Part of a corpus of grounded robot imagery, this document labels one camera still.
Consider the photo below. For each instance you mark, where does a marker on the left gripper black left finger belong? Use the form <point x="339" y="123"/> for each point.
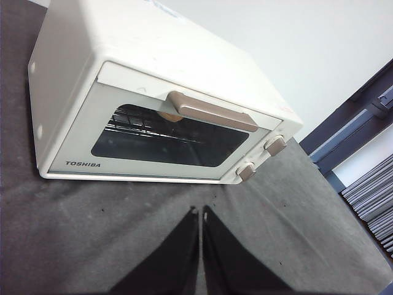
<point x="172" y="264"/>

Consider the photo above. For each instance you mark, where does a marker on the cream Toshiba toaster oven body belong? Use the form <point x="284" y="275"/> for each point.
<point x="138" y="30"/>

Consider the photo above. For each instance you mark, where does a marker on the cream oven knob tan grip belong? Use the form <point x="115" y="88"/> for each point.
<point x="246" y="171"/>
<point x="276" y="145"/>

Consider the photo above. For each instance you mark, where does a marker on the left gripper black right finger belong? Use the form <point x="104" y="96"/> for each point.
<point x="227" y="264"/>

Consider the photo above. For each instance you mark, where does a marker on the dark metal frame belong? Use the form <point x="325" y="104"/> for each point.
<point x="353" y="123"/>

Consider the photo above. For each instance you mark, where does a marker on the grey slatted stack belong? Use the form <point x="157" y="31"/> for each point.
<point x="374" y="199"/>

